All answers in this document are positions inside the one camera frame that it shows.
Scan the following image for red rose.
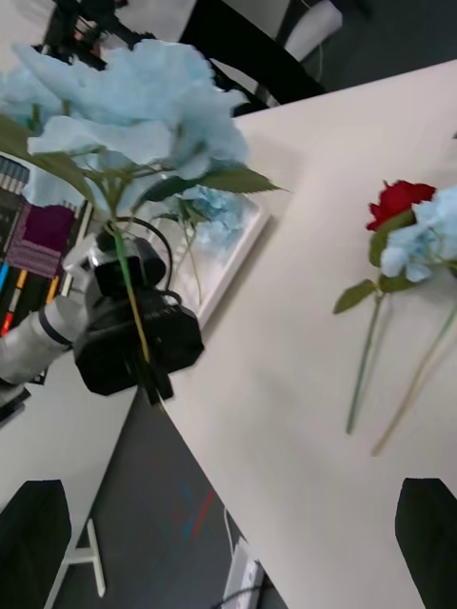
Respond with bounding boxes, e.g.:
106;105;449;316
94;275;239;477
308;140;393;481
331;179;438;435

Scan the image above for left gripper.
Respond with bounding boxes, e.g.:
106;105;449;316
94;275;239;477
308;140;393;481
73;289;206;407

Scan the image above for shallow white box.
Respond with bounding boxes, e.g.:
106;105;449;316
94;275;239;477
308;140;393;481
151;189;272;329

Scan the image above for shelf with colourful goods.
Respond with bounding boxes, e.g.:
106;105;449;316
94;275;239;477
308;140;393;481
0;156;94;337

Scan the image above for white power strip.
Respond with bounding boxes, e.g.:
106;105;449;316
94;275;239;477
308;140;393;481
222;537;266;609

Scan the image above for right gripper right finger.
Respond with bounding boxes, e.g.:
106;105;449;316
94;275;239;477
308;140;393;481
393;477;457;609

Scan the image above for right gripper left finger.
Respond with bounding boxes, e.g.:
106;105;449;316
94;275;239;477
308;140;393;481
0;479;73;609

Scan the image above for pale blue flower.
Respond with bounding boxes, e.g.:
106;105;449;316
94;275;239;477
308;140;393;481
370;185;457;457
0;39;289;365
156;184;248;305

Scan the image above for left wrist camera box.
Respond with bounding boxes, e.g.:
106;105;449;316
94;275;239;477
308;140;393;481
89;237;168;296

